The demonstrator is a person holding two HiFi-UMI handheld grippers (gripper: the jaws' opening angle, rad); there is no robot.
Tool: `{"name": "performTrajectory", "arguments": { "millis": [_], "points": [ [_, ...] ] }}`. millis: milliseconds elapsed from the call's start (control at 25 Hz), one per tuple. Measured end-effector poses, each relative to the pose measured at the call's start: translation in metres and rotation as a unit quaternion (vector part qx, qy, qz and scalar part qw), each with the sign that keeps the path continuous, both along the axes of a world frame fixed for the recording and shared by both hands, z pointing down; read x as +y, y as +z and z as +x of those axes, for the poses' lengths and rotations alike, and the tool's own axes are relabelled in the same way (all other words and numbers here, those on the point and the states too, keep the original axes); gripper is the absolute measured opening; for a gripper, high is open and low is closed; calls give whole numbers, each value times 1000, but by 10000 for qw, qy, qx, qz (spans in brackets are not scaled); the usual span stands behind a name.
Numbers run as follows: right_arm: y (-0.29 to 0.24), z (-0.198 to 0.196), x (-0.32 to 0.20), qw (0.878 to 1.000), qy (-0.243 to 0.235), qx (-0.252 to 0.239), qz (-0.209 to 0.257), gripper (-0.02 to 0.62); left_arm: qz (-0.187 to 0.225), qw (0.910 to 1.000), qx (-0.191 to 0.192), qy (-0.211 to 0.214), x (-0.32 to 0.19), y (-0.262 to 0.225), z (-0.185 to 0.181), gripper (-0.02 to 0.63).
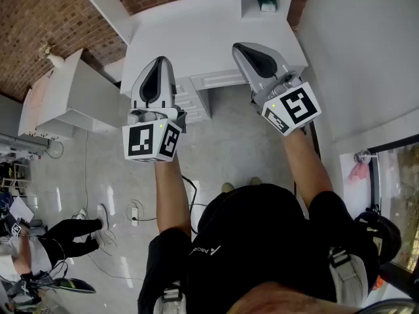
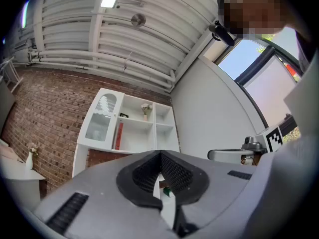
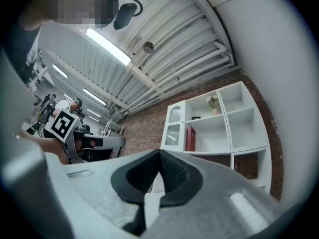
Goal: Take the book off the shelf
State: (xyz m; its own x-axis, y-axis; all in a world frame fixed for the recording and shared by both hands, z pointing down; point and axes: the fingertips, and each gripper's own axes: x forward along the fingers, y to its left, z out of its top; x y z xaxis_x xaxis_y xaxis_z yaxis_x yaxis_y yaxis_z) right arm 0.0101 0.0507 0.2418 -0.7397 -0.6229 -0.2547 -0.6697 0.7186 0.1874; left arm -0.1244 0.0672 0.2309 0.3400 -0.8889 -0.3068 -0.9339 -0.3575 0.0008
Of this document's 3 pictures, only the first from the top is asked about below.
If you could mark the green book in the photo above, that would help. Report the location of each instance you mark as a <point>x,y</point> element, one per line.
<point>266,1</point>

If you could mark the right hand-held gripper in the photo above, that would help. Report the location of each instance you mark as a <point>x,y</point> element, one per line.
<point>294,108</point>

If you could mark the white vase with flowers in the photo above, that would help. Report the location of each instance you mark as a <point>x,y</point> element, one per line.
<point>55,59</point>

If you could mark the person's right shoe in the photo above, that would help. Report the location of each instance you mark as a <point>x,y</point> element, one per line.
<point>256,181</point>

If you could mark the white slanted shelf board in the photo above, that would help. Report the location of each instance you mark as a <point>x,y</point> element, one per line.
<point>108,8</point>

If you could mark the white desk drawer unit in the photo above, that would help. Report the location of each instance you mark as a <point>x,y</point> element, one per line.
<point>193,103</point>

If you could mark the small wooden rack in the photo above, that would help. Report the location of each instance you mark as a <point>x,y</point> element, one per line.
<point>18,177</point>

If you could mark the person's left shoe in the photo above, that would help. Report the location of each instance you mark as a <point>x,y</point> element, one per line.
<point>227,187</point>

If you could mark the person's black shirt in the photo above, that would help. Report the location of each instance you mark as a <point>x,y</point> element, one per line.
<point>255,240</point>

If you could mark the white power strip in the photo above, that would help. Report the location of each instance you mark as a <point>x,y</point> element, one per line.
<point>134,216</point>

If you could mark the person's right forearm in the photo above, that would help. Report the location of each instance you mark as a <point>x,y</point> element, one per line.
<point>307,168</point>

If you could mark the pink cloth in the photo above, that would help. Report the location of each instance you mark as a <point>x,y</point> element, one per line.
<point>358,172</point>

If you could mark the black window frame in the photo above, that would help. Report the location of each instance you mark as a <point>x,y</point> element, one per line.
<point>376,182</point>

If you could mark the clear cup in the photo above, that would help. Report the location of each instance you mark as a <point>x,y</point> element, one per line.
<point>362,156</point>

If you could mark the white low cabinet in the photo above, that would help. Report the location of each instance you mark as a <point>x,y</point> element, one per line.
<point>82,93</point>

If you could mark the white paper sheet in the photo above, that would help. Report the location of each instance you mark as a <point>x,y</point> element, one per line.
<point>21,209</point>

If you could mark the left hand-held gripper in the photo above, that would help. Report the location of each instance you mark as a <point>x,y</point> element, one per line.
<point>147,141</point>

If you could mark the person's left forearm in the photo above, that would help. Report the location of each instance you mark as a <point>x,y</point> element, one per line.
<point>171,195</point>

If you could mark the person's shoe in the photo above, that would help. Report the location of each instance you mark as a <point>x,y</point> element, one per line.
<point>256,181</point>
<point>227,187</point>

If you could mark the white desk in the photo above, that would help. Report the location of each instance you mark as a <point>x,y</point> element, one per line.
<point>203,41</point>

